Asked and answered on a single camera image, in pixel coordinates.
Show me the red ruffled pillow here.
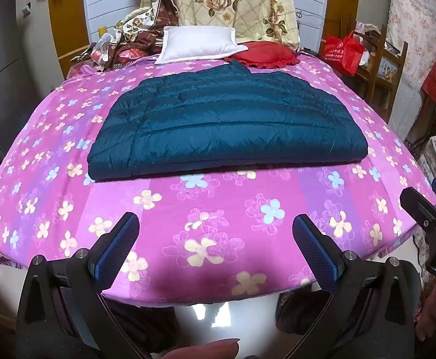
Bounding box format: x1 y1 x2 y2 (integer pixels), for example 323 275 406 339
228 41 301 70

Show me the pink floral furniture cover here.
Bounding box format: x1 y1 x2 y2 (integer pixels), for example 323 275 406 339
386 0 436 94

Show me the white pillow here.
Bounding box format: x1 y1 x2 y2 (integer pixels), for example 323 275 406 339
154 26 249 64

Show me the person's left hand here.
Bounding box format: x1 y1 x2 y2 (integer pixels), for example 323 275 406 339
163 338 241 359

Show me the clear plastic bag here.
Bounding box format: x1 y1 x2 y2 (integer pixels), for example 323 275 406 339
91 32 114 64

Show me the grey cabinet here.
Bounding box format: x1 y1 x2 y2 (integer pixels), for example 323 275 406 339
0 0 59 158

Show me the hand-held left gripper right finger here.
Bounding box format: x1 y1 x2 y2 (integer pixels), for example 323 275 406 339
292 214 421 359

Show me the wooden chair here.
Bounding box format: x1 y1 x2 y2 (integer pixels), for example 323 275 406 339
353 26 409 128

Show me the pink floral bed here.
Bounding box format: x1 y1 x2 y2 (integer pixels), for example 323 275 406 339
0 54 436 303

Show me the red shopping bag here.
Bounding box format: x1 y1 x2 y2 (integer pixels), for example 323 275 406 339
322 32 364 76

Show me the teal down jacket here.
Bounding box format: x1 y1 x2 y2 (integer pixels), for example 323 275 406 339
88 60 369 182

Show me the brown floral blanket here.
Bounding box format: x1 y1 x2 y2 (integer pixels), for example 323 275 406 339
91 0 181 70

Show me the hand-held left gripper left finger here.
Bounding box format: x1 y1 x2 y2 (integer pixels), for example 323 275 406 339
18 212 155 359

